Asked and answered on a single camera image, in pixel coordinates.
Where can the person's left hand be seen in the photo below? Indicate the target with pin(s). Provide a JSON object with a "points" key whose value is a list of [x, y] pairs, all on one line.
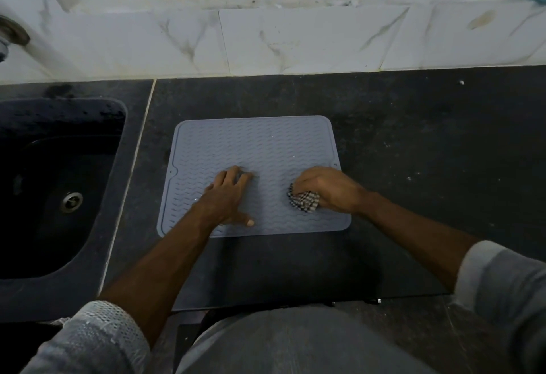
{"points": [[226, 203]]}

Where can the person's right hand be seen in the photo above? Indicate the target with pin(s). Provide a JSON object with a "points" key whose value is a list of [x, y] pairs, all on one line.
{"points": [[332, 188]]}

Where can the black white checked cloth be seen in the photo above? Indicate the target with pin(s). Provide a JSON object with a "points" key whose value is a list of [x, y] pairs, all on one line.
{"points": [[303, 201]]}

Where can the grey ribbed silicone mat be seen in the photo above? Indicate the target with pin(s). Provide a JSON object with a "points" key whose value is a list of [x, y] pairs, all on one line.
{"points": [[264, 143]]}

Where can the person's right forearm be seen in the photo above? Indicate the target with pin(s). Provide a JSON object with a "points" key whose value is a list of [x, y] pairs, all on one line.
{"points": [[418, 237]]}

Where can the person's left forearm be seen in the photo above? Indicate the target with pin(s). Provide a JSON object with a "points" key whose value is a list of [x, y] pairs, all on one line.
{"points": [[153, 271]]}

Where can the round metal sink drain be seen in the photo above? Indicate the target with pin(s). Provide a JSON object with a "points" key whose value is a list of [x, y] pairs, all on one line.
{"points": [[71, 202]]}

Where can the grey shirt body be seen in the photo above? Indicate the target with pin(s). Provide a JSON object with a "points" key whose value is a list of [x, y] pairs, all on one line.
{"points": [[298, 344]]}

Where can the black kitchen sink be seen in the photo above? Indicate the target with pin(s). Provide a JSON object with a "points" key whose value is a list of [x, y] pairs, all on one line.
{"points": [[47, 190]]}

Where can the white mesh left sleeve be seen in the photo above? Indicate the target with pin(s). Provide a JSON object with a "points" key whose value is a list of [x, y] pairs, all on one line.
{"points": [[94, 344]]}

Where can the grey shirt right sleeve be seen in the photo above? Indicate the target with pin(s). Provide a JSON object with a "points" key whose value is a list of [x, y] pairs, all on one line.
{"points": [[507, 297]]}

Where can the chrome wall faucet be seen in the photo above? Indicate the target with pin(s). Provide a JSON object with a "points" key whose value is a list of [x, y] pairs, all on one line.
{"points": [[8, 36]]}

